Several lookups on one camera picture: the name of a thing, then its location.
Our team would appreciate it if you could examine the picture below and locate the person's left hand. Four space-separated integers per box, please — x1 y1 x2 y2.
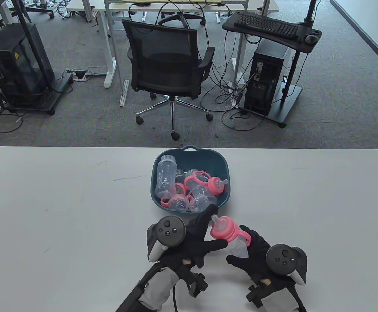
161 204 228 268

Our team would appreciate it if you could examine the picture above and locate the person's right hand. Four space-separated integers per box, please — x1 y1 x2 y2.
226 225 298 287

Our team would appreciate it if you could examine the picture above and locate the black white handheld controller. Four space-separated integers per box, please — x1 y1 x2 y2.
266 244 308 286
147 216 187 262

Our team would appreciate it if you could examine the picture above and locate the clear plastic baby bottle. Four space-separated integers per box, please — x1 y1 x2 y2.
211 214 252 259
155 155 178 199
189 185 218 213

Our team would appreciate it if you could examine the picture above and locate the pink bottle handle ring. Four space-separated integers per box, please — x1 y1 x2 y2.
185 171 212 192
160 196 193 212

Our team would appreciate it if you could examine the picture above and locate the black forearm battery box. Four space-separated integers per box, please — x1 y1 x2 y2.
116 283 142 312

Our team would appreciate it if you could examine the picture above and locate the teal plastic basin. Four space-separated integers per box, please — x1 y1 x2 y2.
151 145 231 213

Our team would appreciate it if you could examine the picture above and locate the silver aluminium profile bar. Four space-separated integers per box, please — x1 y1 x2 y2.
120 79 130 107

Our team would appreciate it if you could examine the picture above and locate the black computer tower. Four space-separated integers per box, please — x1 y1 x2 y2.
244 39 290 117

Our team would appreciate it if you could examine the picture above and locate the black mesh office chair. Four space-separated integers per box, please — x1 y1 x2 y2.
121 19 215 141

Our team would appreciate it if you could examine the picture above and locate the black rolling cart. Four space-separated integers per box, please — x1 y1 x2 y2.
0 0 75 116

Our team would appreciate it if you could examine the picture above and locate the black rolling workstation stand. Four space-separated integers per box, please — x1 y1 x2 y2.
222 0 323 129

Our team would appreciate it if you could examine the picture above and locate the black swivel chair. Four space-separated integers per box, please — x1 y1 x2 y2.
158 12 206 28

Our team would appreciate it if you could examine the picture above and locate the black keyboard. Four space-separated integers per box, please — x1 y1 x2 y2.
234 12 299 40

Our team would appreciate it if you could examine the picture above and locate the black glass computer case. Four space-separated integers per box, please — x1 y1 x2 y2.
0 23 55 108

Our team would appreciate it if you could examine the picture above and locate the white standing desk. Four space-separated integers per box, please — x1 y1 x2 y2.
66 0 280 89

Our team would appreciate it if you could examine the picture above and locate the black chair base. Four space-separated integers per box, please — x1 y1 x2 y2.
25 0 56 19

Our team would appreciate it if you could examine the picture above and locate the tangle of black cables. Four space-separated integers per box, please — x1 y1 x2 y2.
200 31 267 132

